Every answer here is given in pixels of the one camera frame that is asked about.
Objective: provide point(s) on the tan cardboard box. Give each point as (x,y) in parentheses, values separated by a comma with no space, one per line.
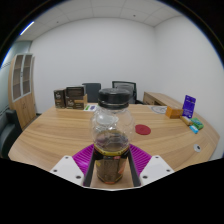
(76,103)

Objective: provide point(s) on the small blue box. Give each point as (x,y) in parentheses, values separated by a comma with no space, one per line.
(193,129)

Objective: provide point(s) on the wooden shelf cabinet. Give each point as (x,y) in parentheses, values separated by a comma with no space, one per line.
(26,106)

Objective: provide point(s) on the wooden side desk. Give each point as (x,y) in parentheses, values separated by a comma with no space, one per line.
(158,98)

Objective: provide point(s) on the green box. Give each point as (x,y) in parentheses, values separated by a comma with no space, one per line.
(197,123)

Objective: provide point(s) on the large dark brown box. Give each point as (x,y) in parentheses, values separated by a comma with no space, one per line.
(75,91)

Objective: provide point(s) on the purple package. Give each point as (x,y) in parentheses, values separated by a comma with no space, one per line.
(189,106)

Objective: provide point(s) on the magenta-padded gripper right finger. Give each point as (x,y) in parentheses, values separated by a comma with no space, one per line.
(155,168)

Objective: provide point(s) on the small tan box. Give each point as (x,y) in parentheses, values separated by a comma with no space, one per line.
(185,120)

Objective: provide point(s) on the grey mesh office chair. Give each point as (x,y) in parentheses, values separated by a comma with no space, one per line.
(131,88)

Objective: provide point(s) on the clear bottle with black cap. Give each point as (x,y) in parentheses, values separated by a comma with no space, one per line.
(112,133)

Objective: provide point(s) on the round silver table grommet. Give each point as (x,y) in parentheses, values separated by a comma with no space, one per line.
(197,148)

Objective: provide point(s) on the small dark brown box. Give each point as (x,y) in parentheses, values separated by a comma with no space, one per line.
(59,99)

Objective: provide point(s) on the green and white printed leaflet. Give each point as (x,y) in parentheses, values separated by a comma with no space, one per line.
(90,107)

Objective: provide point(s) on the flat round red coaster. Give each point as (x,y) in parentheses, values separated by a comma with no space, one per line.
(143,129)

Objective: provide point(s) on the black office chair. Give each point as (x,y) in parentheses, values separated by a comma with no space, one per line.
(91,91)

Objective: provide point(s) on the orange cardboard box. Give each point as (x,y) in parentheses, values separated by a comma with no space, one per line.
(174,112)

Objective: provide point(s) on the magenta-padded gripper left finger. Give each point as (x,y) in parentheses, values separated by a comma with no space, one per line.
(68,168)

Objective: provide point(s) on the ceiling light panel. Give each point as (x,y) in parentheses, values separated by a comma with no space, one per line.
(26,28)

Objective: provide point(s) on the black armchair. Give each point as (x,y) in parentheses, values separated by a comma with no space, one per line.
(8,133)

